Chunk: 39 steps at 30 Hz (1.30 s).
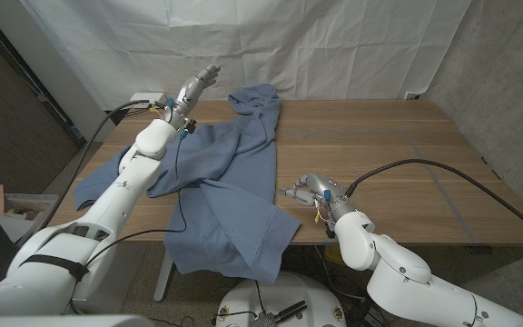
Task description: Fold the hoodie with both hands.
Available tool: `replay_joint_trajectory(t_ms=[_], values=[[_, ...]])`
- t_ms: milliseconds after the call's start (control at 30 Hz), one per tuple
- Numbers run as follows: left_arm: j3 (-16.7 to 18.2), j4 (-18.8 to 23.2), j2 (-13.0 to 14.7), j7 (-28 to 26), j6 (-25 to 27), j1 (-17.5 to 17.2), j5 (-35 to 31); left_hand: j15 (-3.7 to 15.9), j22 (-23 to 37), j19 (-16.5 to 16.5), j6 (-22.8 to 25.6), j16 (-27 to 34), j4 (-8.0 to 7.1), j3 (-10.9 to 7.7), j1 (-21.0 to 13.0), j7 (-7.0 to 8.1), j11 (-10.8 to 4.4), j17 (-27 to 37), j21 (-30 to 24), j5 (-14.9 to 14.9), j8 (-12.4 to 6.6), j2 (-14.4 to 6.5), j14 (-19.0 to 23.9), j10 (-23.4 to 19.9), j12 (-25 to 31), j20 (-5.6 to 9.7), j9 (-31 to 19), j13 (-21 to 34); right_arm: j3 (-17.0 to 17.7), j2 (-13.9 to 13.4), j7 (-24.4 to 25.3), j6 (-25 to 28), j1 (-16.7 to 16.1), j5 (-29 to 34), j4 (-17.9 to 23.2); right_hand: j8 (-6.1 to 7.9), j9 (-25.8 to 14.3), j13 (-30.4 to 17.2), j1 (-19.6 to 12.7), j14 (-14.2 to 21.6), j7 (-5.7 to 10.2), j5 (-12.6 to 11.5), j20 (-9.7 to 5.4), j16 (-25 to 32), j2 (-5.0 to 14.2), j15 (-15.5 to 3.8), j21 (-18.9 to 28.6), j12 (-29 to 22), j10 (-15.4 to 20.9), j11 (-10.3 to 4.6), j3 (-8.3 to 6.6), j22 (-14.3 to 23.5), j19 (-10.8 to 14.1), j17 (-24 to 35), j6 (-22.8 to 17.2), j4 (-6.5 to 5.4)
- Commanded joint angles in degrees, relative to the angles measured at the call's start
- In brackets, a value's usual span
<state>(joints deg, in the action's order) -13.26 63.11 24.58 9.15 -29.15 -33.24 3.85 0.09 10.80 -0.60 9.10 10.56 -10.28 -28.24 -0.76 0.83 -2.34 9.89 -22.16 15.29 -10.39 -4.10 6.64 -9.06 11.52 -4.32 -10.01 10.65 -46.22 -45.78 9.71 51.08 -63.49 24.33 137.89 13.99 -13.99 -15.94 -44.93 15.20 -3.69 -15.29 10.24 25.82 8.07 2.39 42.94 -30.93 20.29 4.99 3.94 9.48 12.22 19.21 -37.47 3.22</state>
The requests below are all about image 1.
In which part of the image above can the blue hoodie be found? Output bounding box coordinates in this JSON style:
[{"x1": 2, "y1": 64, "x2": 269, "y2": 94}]
[{"x1": 73, "y1": 84, "x2": 301, "y2": 285}]

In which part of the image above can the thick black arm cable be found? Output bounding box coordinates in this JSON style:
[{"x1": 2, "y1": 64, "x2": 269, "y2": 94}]
[
  {"x1": 15, "y1": 99, "x2": 167, "y2": 249},
  {"x1": 343, "y1": 158, "x2": 523, "y2": 242}
]

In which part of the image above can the white robot torso base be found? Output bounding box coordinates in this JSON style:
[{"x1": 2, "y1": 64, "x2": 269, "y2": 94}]
[{"x1": 215, "y1": 272, "x2": 348, "y2": 327}]

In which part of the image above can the white power strip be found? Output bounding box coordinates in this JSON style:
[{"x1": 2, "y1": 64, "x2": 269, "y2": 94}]
[{"x1": 129, "y1": 92, "x2": 167, "y2": 109}]

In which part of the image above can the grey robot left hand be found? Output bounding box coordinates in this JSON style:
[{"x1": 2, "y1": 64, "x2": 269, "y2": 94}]
[{"x1": 161, "y1": 64, "x2": 222, "y2": 133}]

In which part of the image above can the yellow object under table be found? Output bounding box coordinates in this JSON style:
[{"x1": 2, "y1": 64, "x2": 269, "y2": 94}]
[{"x1": 323, "y1": 244, "x2": 342, "y2": 264}]

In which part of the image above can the grey table leg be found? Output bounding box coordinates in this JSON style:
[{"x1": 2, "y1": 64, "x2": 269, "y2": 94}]
[{"x1": 153, "y1": 252, "x2": 176, "y2": 303}]

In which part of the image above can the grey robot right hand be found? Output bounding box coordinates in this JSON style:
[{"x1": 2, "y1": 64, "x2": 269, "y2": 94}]
[{"x1": 278, "y1": 172, "x2": 358, "y2": 223}]

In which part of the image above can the clear plastic storage bin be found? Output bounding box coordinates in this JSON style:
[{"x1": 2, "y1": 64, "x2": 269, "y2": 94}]
[{"x1": 0, "y1": 193, "x2": 61, "y2": 244}]

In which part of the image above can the white creased backdrop sheet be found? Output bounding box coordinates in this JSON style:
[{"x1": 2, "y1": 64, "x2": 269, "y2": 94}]
[{"x1": 18, "y1": 0, "x2": 471, "y2": 112}]

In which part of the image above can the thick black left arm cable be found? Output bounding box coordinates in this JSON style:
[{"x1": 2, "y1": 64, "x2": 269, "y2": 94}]
[{"x1": 15, "y1": 99, "x2": 167, "y2": 249}]

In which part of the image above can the black power strip cord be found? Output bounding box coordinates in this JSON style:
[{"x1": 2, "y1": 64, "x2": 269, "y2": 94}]
[{"x1": 123, "y1": 104, "x2": 152, "y2": 119}]

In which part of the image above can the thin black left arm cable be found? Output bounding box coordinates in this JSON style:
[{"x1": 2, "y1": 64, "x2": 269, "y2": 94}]
[{"x1": 61, "y1": 131, "x2": 189, "y2": 317}]

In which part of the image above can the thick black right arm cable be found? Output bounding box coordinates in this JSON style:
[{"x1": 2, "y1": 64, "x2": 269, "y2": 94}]
[{"x1": 343, "y1": 158, "x2": 523, "y2": 242}]

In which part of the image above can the black antenna pair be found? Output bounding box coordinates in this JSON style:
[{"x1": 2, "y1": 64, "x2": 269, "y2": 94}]
[{"x1": 273, "y1": 300, "x2": 309, "y2": 324}]

